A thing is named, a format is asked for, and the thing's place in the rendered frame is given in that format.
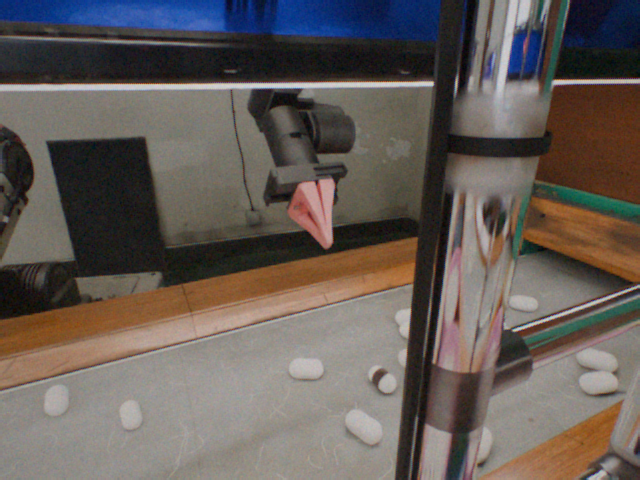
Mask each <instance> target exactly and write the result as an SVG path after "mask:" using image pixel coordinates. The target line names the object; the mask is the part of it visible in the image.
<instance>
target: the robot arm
mask: <svg viewBox="0 0 640 480"><path fill-rule="evenodd" d="M303 88H304V87H251V90H250V95H249V98H248V101H247V110H248V112H249V114H250V115H251V116H253V117H254V118H255V121H256V124H257V127H258V128H259V131H260V133H264V136H265V139H266V141H267V144H268V147H269V150H270V153H271V155H272V159H273V162H274V165H275V168H272V169H271V170H270V171H269V175H268V179H267V182H266V186H265V190H264V195H263V200H264V203H265V206H266V207H269V204H273V203H281V202H289V204H288V206H287V210H288V213H289V215H290V217H291V218H292V219H294V220H295V221H296V222H297V223H299V224H300V225H301V226H303V227H304V229H305V230H306V231H308V232H309V233H310V234H311V235H312V236H313V237H314V238H315V239H316V240H317V241H319V243H320V244H321V245H322V246H323V247H324V248H325V249H327V248H330V247H331V245H332V243H333V239H332V220H331V214H332V206H334V205H336V203H337V201H338V199H339V198H338V195H337V192H338V188H337V184H338V182H339V180H340V178H345V176H346V174H347V172H348V170H347V167H346V165H345V163H344V162H334V163H323V164H321V163H320V161H318V159H317V155H316V154H336V153H348V152H349V151H350V150H351V149H352V147H353V145H355V141H356V126H355V122H354V120H352V118H351V117H350V116H349V115H347V114H345V113H344V111H343V109H342V108H341V107H340V106H337V105H330V104H322V103H315V102H314V100H313V99H309V98H298V96H299V95H300V92H301V91H302V90H303Z"/></svg>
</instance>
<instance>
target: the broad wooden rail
mask: <svg viewBox="0 0 640 480"><path fill-rule="evenodd" d="M417 238H418V237H414V238H409V239H404V240H399V241H394V242H388V243H383V244H378V245H373V246H368V247H363V248H359V249H353V250H348V251H343V252H338V253H333V254H328V255H323V256H317V257H312V258H307V259H302V260H297V261H292V262H288V263H283V264H277V265H272V267H267V268H262V269H257V270H252V271H246V272H241V273H236V274H231V275H226V276H221V277H216V278H211V279H206V280H201V281H196V282H191V283H186V284H180V285H175V286H170V287H165V288H160V289H155V290H150V291H144V292H139V293H135V294H130V295H125V296H120V297H114V298H109V299H104V300H99V301H94V303H89V304H83V305H78V306H73V307H68V308H64V309H59V310H53V311H48V312H43V313H38V314H33V315H27V316H22V317H17V318H12V319H7V320H1V321H0V391H2V390H6V389H11V388H15V387H19V386H22V385H26V384H30V383H35V382H39V381H43V380H47V379H50V378H54V377H58V376H63V375H67V374H71V373H74V372H78V371H82V370H85V369H86V368H91V367H95V366H98V365H102V364H106V363H110V362H114V361H119V360H122V359H126V358H130V357H134V356H138V355H142V354H145V353H150V352H154V351H158V350H162V349H166V348H169V347H173V346H177V345H182V344H186V343H190V342H193V341H197V340H201V339H205V338H209V336H213V335H217V334H221V333H225V332H229V331H233V330H237V329H240V328H244V327H249V326H253V325H257V324H261V323H264V322H268V321H272V320H276V319H280V318H285V317H288V316H292V315H296V314H300V313H304V312H308V311H311V310H315V309H320V308H324V307H328V306H332V305H335V303H339V302H343V301H347V300H351V299H356V298H359V297H363V296H367V295H371V294H375V293H379V292H382V291H386V290H390V289H395V288H399V287H403V286H406V285H410V284H413V279H414V269H415V258H416V248H417Z"/></svg>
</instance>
